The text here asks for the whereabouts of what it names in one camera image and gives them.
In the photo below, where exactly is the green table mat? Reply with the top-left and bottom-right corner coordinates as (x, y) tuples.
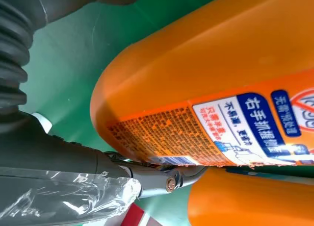
(19, 0), (314, 226)

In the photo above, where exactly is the red and white sign board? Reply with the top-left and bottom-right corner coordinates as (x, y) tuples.
(119, 203), (163, 226)

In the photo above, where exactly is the white plastic object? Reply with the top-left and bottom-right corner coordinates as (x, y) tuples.
(32, 112), (54, 135)

